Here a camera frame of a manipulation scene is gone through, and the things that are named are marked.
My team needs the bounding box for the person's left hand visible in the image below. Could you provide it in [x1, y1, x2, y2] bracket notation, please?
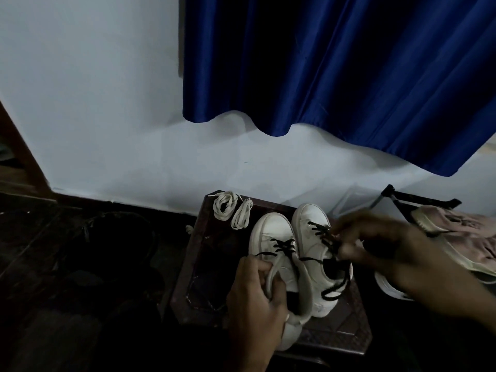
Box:
[226, 255, 289, 351]

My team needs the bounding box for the person's right hand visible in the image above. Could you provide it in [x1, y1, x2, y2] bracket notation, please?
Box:
[331, 211, 439, 293]

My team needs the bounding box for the black shoelace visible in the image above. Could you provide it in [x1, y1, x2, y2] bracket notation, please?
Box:
[255, 238, 299, 268]
[298, 221, 351, 302]

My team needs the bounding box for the white shoelace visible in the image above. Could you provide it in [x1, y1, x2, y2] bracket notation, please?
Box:
[230, 198, 253, 230]
[212, 191, 240, 221]

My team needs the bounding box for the black sneaker white sole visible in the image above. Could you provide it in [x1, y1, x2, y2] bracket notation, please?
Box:
[374, 271, 413, 302]

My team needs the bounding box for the black shoe rack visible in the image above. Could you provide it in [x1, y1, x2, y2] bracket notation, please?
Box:
[368, 184, 496, 299]

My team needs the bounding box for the dark brown plastic stool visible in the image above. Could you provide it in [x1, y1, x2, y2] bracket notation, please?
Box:
[168, 191, 374, 357]

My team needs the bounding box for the pink sneaker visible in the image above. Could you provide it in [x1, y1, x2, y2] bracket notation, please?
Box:
[441, 228, 496, 285]
[410, 205, 496, 244]

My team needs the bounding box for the blue curtain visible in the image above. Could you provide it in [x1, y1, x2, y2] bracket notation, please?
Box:
[182, 0, 496, 178]

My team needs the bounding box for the brown wooden door frame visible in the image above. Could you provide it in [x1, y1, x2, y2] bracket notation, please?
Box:
[0, 100, 57, 202]

